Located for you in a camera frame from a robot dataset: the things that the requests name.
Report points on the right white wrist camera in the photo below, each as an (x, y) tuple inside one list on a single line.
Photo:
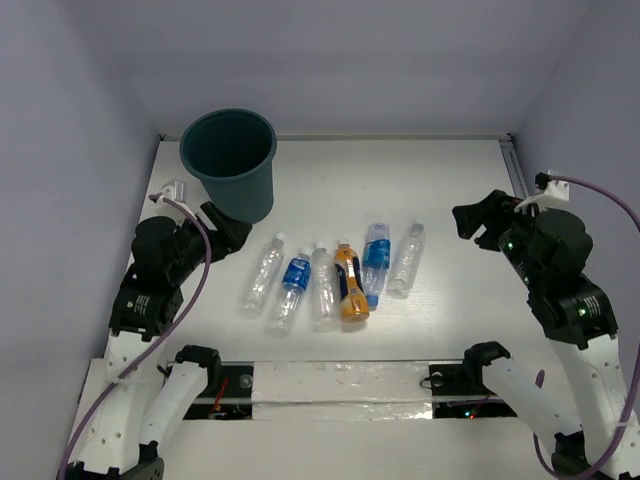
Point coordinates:
[(550, 193)]

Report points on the clear bottle dark blue label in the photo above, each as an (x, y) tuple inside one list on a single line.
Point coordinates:
[(293, 286)]

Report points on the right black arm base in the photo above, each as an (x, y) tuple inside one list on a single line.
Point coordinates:
[(455, 396)]

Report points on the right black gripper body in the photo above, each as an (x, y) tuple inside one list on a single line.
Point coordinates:
[(516, 227)]

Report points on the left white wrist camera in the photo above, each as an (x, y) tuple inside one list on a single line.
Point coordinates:
[(174, 190)]

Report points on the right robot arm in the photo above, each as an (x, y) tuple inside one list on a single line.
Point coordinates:
[(577, 318)]

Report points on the clear bottle light blue label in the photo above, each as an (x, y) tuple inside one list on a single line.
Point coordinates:
[(375, 262)]

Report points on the orange juice bottle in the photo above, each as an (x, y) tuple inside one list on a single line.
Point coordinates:
[(353, 302)]

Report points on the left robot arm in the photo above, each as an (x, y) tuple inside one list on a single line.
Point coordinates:
[(125, 429)]

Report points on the dark teal plastic bin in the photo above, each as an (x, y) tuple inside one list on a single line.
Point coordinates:
[(230, 152)]

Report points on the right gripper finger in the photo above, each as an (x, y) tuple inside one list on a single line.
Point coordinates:
[(469, 218), (489, 239)]

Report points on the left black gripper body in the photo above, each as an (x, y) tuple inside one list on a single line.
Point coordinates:
[(216, 231)]

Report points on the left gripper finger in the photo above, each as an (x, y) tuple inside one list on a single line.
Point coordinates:
[(228, 237), (219, 220)]

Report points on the right aluminium rail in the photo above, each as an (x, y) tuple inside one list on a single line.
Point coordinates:
[(513, 167)]

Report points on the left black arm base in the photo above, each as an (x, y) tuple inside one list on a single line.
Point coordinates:
[(228, 397)]

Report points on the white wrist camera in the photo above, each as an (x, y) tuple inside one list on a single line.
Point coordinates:
[(174, 190), (550, 193)]

